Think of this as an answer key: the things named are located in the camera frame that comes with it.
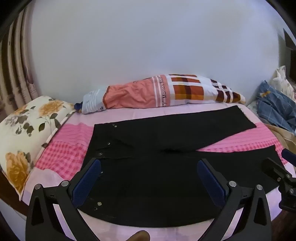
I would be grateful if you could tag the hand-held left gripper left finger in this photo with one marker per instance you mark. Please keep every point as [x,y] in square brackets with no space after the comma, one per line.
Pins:
[86,183]

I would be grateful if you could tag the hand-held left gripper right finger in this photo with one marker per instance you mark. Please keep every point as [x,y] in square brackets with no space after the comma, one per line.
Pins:
[211,183]

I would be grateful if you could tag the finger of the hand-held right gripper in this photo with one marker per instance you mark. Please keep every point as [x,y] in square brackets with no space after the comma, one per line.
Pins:
[272,170]
[290,157]

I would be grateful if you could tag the black pants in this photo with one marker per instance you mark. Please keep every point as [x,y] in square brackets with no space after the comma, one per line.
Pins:
[150,176]

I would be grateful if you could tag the person's left hand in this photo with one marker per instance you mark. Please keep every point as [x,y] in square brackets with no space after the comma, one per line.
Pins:
[140,236]

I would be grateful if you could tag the beige cloth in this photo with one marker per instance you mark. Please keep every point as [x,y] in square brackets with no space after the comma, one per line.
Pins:
[284,136]

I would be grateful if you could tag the pink checked bed sheet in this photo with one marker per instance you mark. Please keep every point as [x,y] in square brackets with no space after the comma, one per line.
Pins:
[69,150]

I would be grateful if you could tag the blue plaid cloth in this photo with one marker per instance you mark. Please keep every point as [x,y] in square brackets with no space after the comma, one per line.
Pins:
[272,104]

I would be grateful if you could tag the white floral cloth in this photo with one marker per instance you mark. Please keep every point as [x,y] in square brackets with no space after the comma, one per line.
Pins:
[282,78]

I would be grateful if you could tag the floral pillow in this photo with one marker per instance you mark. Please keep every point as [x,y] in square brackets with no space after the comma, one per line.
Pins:
[23,134]

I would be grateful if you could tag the orange plaid pillow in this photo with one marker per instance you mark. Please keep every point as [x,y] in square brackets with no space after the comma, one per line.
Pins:
[138,95]

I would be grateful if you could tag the striped brown curtain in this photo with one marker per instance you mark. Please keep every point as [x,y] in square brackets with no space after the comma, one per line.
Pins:
[16,58]

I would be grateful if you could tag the wooden bed frame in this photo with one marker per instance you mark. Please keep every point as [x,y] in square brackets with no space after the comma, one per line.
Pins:
[9,197]

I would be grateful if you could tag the dark wall object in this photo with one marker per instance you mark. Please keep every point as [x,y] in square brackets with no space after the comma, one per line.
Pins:
[290,38]

